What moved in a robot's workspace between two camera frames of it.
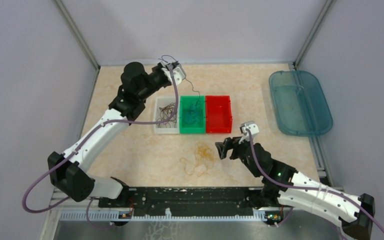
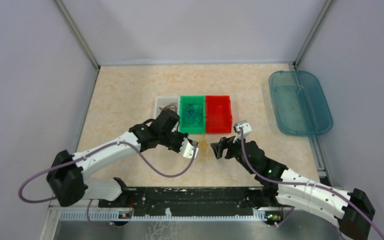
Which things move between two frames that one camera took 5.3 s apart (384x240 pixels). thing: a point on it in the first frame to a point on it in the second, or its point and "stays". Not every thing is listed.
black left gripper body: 158,80 to 176,138
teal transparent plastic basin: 301,107 stays
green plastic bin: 192,114 stays
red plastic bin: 218,114 stays
